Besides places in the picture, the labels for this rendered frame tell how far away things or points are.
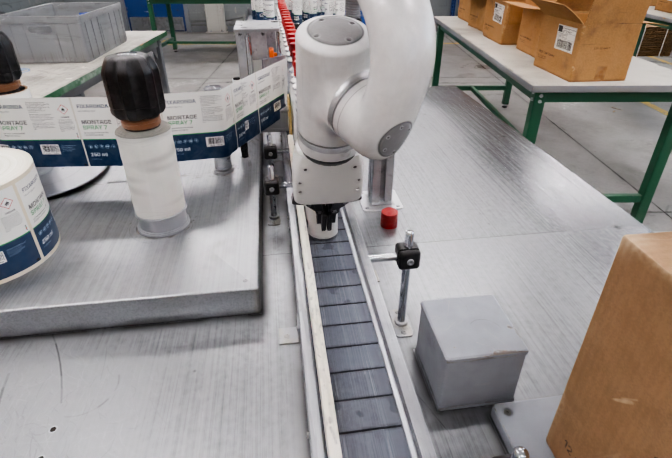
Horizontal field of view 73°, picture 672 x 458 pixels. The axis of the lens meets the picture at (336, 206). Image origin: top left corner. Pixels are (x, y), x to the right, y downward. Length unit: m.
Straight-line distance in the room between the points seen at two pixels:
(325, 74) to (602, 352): 0.37
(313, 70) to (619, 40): 2.03
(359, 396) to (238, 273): 0.28
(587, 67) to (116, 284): 2.10
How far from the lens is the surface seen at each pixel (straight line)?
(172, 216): 0.82
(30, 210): 0.83
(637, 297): 0.42
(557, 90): 2.28
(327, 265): 0.72
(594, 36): 2.35
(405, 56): 0.45
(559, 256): 0.92
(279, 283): 0.77
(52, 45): 2.74
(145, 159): 0.78
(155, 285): 0.73
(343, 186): 0.64
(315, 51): 0.49
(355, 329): 0.62
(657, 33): 7.68
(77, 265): 0.83
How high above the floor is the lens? 1.32
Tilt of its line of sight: 30 degrees down
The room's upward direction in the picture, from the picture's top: straight up
